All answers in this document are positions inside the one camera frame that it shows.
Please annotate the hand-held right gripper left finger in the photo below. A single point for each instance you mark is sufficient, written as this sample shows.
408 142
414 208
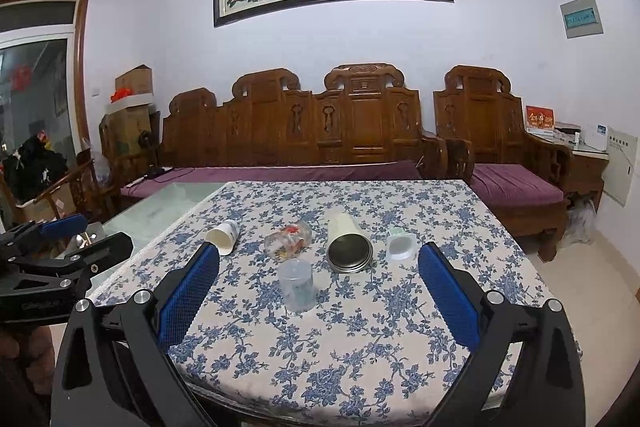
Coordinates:
190 292

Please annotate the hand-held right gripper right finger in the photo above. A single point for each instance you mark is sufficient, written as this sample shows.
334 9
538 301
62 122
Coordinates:
450 302

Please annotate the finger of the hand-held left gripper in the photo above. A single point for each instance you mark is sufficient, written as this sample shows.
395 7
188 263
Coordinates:
107 248
62 225

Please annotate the white paper cup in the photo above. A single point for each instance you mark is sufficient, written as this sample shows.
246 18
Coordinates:
222 238

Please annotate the small white green cup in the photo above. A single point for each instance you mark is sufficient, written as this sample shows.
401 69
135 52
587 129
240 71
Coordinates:
401 244

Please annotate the clear plastic cup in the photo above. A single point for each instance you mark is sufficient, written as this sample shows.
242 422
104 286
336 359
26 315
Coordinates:
298 287

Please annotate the floral printed glass cup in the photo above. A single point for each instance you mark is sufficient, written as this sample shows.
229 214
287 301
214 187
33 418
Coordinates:
287 239

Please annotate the cream metal tumbler cup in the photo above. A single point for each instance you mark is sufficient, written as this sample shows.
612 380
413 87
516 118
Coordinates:
347 247

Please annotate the person's left hand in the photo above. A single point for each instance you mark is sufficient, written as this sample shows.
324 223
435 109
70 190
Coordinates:
30 349

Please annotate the wooden side chair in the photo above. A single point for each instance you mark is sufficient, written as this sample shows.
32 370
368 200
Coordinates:
85 187

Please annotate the dark clothes pile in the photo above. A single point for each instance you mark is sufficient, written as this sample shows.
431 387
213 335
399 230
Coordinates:
35 167

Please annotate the small black desk fan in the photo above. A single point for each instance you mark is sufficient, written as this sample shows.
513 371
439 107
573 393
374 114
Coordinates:
149 147

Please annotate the blue floral tablecloth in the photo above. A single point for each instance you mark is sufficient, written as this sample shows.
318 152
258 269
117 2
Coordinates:
350 352

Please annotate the large cardboard box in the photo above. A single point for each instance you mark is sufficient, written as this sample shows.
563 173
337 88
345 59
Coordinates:
127 127

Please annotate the square purple seat cushion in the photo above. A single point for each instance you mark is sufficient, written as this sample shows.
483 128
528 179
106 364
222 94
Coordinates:
515 187

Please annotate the long purple seat cushion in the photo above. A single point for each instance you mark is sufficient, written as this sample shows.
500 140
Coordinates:
280 174

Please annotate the red hanging ornament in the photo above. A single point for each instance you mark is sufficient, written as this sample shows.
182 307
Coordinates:
21 78

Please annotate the clear plastic bag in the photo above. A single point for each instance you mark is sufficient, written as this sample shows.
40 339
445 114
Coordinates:
582 219

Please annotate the small cardboard box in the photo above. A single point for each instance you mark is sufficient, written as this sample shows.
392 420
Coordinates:
135 79

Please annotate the carved wooden armchair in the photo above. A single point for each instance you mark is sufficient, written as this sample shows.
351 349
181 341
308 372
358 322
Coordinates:
485 122

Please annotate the wooden side table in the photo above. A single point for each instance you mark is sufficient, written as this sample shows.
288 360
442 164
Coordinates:
587 167

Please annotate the carved wooden sofa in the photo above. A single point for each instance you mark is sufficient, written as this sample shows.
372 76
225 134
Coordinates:
310 127

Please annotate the red desk calendar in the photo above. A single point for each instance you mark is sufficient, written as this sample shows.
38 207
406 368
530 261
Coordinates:
539 118

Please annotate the white box device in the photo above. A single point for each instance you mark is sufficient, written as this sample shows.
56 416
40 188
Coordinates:
595 137

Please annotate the wooden door frame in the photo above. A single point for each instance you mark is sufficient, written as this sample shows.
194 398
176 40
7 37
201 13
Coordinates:
80 72

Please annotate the grey wall electrical box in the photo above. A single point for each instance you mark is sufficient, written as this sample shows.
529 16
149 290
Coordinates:
581 17

